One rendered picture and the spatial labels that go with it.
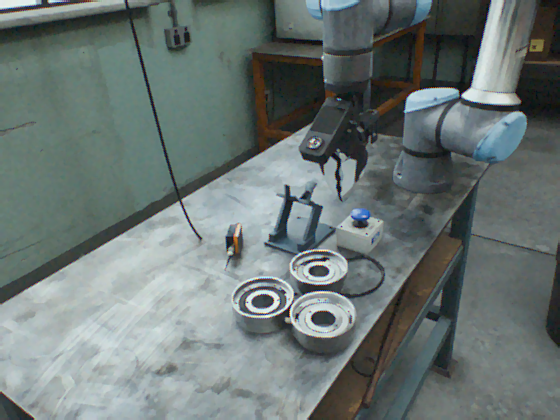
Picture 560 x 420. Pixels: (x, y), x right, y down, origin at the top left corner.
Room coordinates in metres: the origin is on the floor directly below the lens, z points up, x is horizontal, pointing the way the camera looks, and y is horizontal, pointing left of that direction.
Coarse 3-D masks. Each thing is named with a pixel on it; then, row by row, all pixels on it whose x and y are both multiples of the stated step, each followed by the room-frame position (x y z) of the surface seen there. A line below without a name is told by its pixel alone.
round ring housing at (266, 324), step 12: (240, 288) 0.66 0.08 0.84; (288, 288) 0.65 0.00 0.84; (252, 300) 0.64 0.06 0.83; (264, 300) 0.65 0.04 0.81; (276, 300) 0.63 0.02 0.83; (288, 300) 0.63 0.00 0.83; (240, 312) 0.59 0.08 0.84; (276, 312) 0.59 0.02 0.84; (288, 312) 0.60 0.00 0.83; (240, 324) 0.60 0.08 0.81; (252, 324) 0.58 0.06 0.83; (264, 324) 0.58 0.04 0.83; (276, 324) 0.58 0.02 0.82
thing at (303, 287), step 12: (312, 252) 0.75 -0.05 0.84; (324, 252) 0.75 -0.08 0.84; (312, 264) 0.73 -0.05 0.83; (324, 264) 0.72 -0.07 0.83; (312, 276) 0.72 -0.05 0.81; (324, 276) 0.72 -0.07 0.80; (300, 288) 0.67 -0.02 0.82; (312, 288) 0.66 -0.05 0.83; (324, 288) 0.65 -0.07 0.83; (336, 288) 0.66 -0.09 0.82
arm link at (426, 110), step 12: (408, 96) 1.12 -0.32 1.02; (420, 96) 1.08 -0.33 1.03; (432, 96) 1.06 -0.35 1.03; (444, 96) 1.05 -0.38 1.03; (456, 96) 1.06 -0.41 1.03; (408, 108) 1.09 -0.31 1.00; (420, 108) 1.06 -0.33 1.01; (432, 108) 1.05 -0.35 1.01; (444, 108) 1.03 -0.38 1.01; (408, 120) 1.09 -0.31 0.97; (420, 120) 1.06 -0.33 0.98; (432, 120) 1.03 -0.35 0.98; (408, 132) 1.08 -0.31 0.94; (420, 132) 1.05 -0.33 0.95; (432, 132) 1.03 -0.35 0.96; (408, 144) 1.08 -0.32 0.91; (420, 144) 1.06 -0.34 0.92; (432, 144) 1.04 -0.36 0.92
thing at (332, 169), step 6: (330, 156) 0.75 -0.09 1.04; (336, 156) 0.75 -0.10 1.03; (330, 162) 0.75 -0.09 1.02; (336, 162) 0.74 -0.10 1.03; (324, 168) 0.75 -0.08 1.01; (330, 168) 0.75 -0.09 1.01; (336, 168) 0.74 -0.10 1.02; (330, 174) 0.75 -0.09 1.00; (336, 174) 0.75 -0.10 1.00; (330, 180) 0.75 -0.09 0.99; (336, 180) 0.74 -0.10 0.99; (330, 186) 0.75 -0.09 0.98; (336, 186) 0.74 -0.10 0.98; (336, 192) 0.74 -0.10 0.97
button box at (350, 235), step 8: (344, 224) 0.84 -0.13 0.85; (352, 224) 0.83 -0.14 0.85; (360, 224) 0.83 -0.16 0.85; (368, 224) 0.83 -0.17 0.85; (376, 224) 0.83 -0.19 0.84; (344, 232) 0.82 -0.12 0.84; (352, 232) 0.80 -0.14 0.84; (360, 232) 0.80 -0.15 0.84; (368, 232) 0.80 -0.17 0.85; (376, 232) 0.81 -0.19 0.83; (344, 240) 0.82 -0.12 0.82; (352, 240) 0.80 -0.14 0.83; (360, 240) 0.79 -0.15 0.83; (368, 240) 0.79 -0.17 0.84; (376, 240) 0.82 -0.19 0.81; (344, 248) 0.82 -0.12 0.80; (352, 248) 0.80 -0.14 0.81; (360, 248) 0.79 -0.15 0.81; (368, 248) 0.79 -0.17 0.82
